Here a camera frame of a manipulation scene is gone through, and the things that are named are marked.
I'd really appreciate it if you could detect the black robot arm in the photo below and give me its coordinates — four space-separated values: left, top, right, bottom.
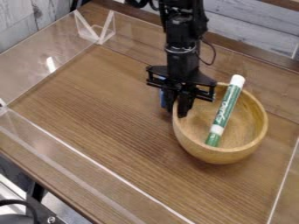
125 0 217 118

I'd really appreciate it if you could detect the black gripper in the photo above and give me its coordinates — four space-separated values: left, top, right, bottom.
145 45 216 118

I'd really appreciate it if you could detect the blue rectangular block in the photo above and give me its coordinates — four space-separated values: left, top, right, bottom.
158 76 167 109

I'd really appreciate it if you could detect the brown wooden bowl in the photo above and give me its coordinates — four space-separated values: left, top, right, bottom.
172 83 268 165

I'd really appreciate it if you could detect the black cable bottom left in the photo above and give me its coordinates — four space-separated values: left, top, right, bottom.
0 197 42 224

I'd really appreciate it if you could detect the green white Expo marker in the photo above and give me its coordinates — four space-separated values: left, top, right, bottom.
205 74 245 147

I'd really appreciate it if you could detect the black metal table frame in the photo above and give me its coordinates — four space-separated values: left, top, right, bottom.
0 156 66 224

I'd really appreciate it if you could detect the clear acrylic corner bracket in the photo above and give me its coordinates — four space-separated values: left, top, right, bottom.
73 10 116 46

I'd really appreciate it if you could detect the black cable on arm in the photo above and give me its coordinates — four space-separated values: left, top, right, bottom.
196 36 217 67

